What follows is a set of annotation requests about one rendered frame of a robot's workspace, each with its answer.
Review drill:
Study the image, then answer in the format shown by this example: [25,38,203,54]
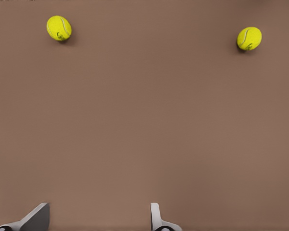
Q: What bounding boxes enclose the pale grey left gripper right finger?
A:
[150,202,183,231]

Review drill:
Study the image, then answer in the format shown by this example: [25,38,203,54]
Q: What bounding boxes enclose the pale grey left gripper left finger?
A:
[0,202,51,231]

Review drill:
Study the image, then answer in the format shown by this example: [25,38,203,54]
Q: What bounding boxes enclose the yellow tennis ball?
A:
[46,15,72,41]
[236,26,263,51]

